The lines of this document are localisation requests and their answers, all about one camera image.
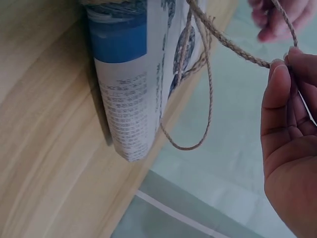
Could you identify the person's right hand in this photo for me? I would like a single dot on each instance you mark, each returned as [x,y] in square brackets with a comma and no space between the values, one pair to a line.
[292,161]

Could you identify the person's left hand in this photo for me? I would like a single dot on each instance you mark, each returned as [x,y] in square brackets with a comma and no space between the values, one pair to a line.
[284,15]

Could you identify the person's left fingers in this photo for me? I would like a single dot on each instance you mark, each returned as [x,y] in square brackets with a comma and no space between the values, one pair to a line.
[268,32]

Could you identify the brown jute twine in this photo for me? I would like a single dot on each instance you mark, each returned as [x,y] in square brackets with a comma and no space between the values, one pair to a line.
[223,41]

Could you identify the rolled newspaper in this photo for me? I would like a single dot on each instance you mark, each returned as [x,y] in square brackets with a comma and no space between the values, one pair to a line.
[123,99]

